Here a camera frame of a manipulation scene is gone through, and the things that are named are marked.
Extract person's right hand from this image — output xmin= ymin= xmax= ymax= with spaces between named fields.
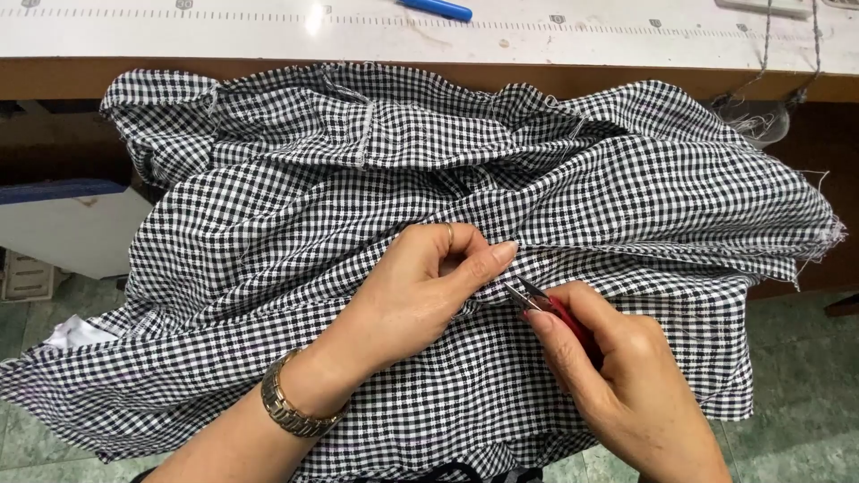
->
xmin=523 ymin=281 xmax=734 ymax=483

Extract person's left hand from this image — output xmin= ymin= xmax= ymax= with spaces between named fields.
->
xmin=314 ymin=222 xmax=521 ymax=393

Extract red handled thread snips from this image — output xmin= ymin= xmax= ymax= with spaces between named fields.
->
xmin=502 ymin=275 xmax=605 ymax=369

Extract black white checkered fabric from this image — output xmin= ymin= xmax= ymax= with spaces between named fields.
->
xmin=0 ymin=62 xmax=848 ymax=483

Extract gold metal wristwatch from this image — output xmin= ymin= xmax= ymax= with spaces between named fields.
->
xmin=260 ymin=348 xmax=351 ymax=440

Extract person's dark striped clothing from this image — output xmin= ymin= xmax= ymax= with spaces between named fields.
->
xmin=352 ymin=462 xmax=546 ymax=483

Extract clear bag of thread scraps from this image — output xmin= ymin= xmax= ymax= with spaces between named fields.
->
xmin=710 ymin=94 xmax=793 ymax=150

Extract white cloth scrap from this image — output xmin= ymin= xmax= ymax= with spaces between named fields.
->
xmin=42 ymin=314 xmax=123 ymax=351

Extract white board panel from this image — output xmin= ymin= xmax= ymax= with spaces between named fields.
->
xmin=0 ymin=186 xmax=157 ymax=280

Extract blue flat panel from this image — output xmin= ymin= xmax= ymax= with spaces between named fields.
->
xmin=0 ymin=178 xmax=130 ymax=206

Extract beige plastic crate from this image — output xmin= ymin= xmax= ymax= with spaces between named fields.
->
xmin=0 ymin=247 xmax=70 ymax=303

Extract grey thread cord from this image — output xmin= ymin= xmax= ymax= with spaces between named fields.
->
xmin=788 ymin=0 xmax=824 ymax=108
xmin=711 ymin=0 xmax=774 ymax=108

